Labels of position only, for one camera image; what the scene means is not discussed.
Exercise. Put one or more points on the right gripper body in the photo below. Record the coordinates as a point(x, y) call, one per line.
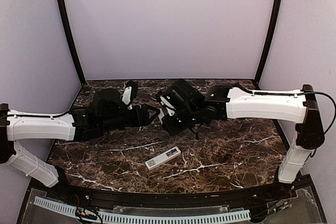
point(176, 127)

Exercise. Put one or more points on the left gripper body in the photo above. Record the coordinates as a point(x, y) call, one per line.
point(137, 121)

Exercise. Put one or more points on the white remote control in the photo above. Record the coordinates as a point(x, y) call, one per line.
point(160, 159)

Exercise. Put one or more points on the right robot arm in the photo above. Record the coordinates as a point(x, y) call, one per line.
point(187, 107)

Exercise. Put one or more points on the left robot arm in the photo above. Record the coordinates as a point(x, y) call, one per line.
point(108, 111)

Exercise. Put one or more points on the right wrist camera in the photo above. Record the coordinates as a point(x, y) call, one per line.
point(165, 102)

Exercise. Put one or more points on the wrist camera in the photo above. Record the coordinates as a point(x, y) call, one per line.
point(165, 102)
point(130, 93)

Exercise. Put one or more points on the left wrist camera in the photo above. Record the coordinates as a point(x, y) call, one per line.
point(130, 93)

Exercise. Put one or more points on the black front rail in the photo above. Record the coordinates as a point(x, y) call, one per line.
point(107, 199)

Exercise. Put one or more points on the white slotted cable duct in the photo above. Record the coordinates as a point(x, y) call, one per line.
point(109, 217)

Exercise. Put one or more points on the left black frame post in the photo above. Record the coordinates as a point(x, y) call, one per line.
point(70, 41)

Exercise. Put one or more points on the black frame post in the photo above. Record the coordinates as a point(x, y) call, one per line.
point(70, 41)
point(268, 41)

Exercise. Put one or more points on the right black frame post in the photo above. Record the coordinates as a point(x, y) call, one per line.
point(268, 41)

